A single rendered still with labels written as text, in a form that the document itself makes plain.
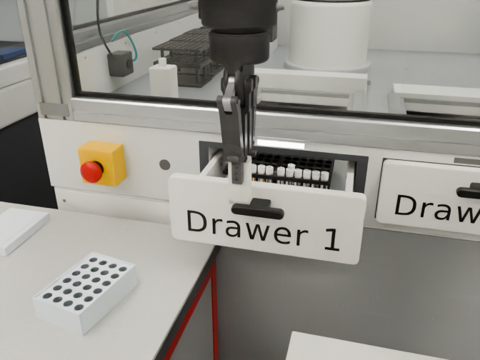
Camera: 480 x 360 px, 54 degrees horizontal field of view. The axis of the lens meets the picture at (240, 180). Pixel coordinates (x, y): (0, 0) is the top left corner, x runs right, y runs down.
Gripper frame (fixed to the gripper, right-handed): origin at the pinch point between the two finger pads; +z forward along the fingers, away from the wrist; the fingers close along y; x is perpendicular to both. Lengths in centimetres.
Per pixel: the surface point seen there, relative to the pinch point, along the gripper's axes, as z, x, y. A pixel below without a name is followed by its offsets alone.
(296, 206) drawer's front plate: 3.9, 7.9, -1.5
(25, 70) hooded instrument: 0, -77, -56
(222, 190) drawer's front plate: 2.6, -3.0, -1.4
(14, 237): 16.3, -41.5, -1.0
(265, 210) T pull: 3.2, 4.1, 2.0
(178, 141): 1.5, -15.7, -16.4
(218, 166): 6.0, -8.6, -17.3
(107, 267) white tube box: 14.6, -19.7, 5.1
